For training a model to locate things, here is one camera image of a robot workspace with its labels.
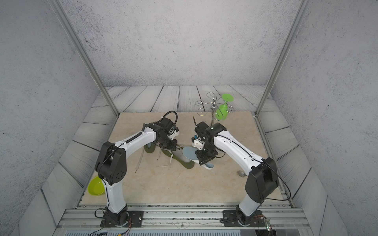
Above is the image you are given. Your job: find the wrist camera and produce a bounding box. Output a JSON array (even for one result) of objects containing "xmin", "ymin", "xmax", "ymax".
[
  {"xmin": 192, "ymin": 135, "xmax": 204, "ymax": 150},
  {"xmin": 166, "ymin": 125, "xmax": 180, "ymax": 140}
]

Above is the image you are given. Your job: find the aluminium frame post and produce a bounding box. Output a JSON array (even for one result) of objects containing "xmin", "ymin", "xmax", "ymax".
[
  {"xmin": 48, "ymin": 0, "xmax": 120, "ymax": 118},
  {"xmin": 255, "ymin": 0, "xmax": 311, "ymax": 117}
]

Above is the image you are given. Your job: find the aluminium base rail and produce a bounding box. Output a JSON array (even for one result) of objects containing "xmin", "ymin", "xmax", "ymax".
[{"xmin": 54, "ymin": 202, "xmax": 313, "ymax": 236}]

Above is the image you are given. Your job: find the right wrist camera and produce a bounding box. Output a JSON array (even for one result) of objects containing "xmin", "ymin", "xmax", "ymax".
[{"xmin": 192, "ymin": 135, "xmax": 204, "ymax": 150}]

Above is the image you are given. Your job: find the grey insole one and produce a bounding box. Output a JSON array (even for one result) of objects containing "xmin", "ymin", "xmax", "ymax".
[{"xmin": 183, "ymin": 147, "xmax": 214, "ymax": 170}]

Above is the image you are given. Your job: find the green plastic disc on stand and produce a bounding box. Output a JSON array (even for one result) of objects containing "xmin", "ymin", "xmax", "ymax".
[{"xmin": 214, "ymin": 93, "xmax": 234, "ymax": 121}]

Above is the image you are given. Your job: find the right aluminium frame post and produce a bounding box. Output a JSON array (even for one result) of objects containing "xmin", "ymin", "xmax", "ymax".
[{"xmin": 255, "ymin": 0, "xmax": 311, "ymax": 117}]

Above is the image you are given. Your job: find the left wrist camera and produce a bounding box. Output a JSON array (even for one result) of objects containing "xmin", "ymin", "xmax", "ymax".
[{"xmin": 166, "ymin": 125, "xmax": 180, "ymax": 140}]

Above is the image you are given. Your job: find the chrome metal stand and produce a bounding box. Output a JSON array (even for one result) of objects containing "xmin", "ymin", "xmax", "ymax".
[{"xmin": 195, "ymin": 92, "xmax": 223, "ymax": 125}]

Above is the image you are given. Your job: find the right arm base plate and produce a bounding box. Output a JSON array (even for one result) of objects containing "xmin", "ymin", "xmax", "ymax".
[{"xmin": 220, "ymin": 210, "xmax": 266, "ymax": 227}]

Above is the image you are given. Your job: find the left aluminium frame post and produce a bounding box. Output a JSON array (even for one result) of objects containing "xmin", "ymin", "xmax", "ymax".
[{"xmin": 48, "ymin": 0, "xmax": 120, "ymax": 118}]

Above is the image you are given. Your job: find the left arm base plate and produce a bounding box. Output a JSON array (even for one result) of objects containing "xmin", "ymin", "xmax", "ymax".
[{"xmin": 100, "ymin": 210, "xmax": 144, "ymax": 228}]

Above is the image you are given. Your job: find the olive green shoe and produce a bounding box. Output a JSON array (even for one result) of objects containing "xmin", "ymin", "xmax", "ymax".
[
  {"xmin": 154, "ymin": 145, "xmax": 195, "ymax": 169},
  {"xmin": 134, "ymin": 142, "xmax": 161, "ymax": 174}
]

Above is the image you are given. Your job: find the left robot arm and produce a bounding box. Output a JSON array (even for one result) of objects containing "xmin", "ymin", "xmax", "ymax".
[{"xmin": 94, "ymin": 111, "xmax": 179, "ymax": 228}]

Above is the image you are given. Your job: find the green plastic bowl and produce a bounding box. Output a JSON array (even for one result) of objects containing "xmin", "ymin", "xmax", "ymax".
[{"xmin": 88, "ymin": 177, "xmax": 105, "ymax": 196}]

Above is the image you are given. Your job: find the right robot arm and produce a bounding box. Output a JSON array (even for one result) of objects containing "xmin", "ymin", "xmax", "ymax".
[{"xmin": 183, "ymin": 122, "xmax": 283, "ymax": 227}]

